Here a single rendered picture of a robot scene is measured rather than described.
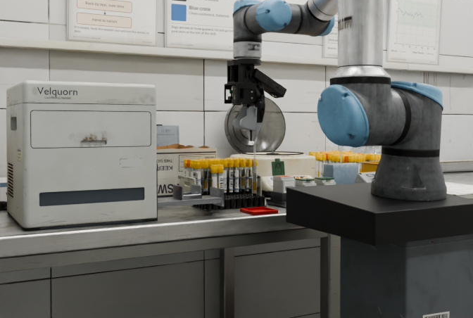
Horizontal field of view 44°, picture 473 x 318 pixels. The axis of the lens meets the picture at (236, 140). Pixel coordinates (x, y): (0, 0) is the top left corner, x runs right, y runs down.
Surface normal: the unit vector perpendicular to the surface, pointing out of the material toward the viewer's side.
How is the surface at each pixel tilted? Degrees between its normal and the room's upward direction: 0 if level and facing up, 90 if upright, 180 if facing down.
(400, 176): 74
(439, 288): 90
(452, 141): 90
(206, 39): 93
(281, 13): 90
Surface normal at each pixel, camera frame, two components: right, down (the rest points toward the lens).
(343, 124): -0.88, 0.15
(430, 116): 0.47, 0.07
